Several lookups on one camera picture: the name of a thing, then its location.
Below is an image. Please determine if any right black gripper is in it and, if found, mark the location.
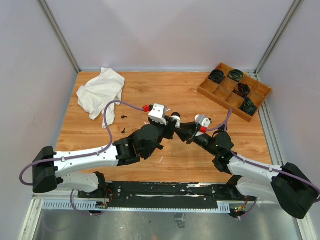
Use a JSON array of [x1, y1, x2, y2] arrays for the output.
[[175, 121, 219, 156]]

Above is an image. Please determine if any dark red rolled item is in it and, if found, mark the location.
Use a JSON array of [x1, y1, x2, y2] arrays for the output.
[[233, 83, 251, 98]]

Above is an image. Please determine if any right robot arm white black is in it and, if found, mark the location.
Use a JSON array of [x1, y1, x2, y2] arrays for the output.
[[175, 121, 320, 219]]

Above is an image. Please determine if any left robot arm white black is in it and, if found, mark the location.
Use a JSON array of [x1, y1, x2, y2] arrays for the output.
[[31, 113, 181, 198]]

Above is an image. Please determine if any wooden compartment tray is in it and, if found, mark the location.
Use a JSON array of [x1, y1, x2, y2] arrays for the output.
[[197, 63, 272, 123]]

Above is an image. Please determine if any grey slotted cable duct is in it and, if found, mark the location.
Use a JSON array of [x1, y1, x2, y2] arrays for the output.
[[41, 201, 231, 214]]

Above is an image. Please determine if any blue green rolled item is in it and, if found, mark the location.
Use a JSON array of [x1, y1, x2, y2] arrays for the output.
[[239, 97, 258, 116]]

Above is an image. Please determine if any black rolled item far left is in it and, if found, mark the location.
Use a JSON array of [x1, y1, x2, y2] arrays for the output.
[[208, 69, 225, 84]]

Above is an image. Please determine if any purple cable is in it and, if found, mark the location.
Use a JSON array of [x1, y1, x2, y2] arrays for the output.
[[206, 108, 320, 221], [19, 100, 146, 217]]

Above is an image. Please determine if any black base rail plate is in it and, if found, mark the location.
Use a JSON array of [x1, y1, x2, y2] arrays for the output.
[[77, 181, 255, 211]]

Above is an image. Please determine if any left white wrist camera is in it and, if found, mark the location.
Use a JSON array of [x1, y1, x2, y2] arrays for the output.
[[148, 103, 167, 126]]

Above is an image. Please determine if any green black rolled item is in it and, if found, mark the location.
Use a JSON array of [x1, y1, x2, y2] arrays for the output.
[[228, 69, 245, 83]]

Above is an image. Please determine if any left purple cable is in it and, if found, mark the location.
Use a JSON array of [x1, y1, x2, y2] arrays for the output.
[[19, 100, 146, 217]]

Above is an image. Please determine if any white round charging case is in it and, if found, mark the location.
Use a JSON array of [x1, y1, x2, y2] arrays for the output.
[[171, 112, 181, 128]]

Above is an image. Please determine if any white crumpled cloth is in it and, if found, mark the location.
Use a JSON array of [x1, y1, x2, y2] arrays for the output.
[[76, 67, 125, 120]]

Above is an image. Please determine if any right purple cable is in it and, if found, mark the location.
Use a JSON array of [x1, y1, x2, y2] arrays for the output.
[[206, 108, 320, 221]]

